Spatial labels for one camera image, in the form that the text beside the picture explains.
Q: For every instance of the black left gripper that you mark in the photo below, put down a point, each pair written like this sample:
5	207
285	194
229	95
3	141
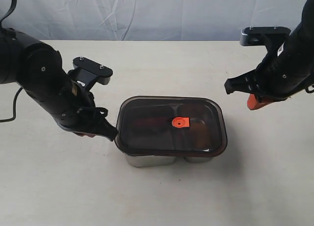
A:
77	112

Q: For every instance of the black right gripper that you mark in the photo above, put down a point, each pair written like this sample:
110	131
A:
264	83

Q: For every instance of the dark lid with orange seal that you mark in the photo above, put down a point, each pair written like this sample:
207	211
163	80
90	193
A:
176	139

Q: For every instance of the yellow cheese wedge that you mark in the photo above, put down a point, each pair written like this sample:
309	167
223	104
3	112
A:
200	136

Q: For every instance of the red sausage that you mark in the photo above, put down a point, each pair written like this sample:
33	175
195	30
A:
152	122

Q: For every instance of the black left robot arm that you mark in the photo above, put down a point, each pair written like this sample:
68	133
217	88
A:
33	65

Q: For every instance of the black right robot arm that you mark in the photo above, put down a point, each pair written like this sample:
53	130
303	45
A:
286	69

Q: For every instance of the steel two-compartment lunch box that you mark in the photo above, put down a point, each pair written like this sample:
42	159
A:
152	160

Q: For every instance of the blue-grey backdrop cloth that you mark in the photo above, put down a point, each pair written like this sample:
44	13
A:
149	20

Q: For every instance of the grey wrist camera on left gripper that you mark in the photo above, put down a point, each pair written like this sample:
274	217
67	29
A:
102	72

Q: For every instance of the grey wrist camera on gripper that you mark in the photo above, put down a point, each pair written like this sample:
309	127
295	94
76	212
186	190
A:
257	36
102	72

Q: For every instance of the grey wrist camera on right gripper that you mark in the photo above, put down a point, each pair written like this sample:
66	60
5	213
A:
257	36

